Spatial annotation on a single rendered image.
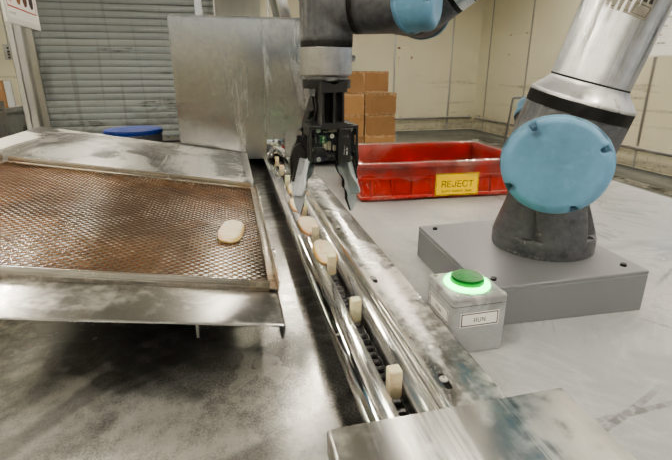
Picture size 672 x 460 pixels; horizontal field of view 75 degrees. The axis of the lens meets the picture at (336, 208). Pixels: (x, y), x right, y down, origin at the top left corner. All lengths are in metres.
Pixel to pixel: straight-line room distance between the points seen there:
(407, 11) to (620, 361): 0.49
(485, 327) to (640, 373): 0.17
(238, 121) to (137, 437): 1.14
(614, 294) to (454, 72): 8.16
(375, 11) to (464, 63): 8.27
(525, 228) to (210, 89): 1.07
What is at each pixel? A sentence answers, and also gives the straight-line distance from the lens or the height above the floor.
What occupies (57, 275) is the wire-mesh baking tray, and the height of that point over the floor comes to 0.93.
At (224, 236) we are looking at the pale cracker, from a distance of 0.68.
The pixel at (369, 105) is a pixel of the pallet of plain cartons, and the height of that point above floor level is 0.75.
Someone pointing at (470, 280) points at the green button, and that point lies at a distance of 0.55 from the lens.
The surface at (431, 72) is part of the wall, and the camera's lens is 8.57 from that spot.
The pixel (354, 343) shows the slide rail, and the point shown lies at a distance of 0.52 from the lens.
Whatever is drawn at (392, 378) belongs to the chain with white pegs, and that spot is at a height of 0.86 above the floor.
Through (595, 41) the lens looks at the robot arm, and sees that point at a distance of 0.56.
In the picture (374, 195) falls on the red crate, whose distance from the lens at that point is 1.14.
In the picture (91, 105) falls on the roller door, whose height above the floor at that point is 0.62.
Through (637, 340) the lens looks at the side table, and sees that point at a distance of 0.69.
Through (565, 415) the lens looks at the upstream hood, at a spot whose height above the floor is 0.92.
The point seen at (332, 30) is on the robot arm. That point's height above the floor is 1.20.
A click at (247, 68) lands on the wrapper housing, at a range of 1.48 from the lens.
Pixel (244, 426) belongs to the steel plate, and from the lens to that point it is 0.48.
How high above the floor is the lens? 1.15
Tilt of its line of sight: 17 degrees down
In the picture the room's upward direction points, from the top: straight up
